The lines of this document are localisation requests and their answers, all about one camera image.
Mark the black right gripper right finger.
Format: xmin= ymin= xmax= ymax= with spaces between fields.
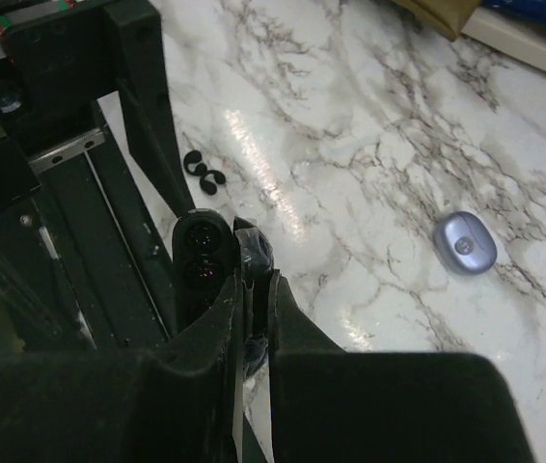
xmin=268 ymin=273 xmax=534 ymax=462

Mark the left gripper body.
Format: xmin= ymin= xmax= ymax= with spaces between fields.
xmin=0 ymin=1 xmax=169 ymax=212

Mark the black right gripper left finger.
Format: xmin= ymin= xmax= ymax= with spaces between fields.
xmin=0 ymin=276 xmax=243 ymax=462

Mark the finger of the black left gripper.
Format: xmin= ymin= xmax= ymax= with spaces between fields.
xmin=117 ymin=79 xmax=195 ymax=217

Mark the black earbud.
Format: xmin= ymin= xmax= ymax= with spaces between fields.
xmin=182 ymin=150 xmax=208 ymax=177
xmin=199 ymin=170 xmax=227 ymax=196

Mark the lavender earbud charging case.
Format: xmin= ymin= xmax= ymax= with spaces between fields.
xmin=433 ymin=211 xmax=498 ymax=275

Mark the brown snack bag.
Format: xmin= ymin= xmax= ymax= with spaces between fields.
xmin=394 ymin=0 xmax=481 ymax=41

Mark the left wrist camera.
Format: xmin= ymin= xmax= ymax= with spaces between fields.
xmin=0 ymin=79 xmax=31 ymax=117

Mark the black mounting rail base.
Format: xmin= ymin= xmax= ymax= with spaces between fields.
xmin=0 ymin=106 xmax=263 ymax=462

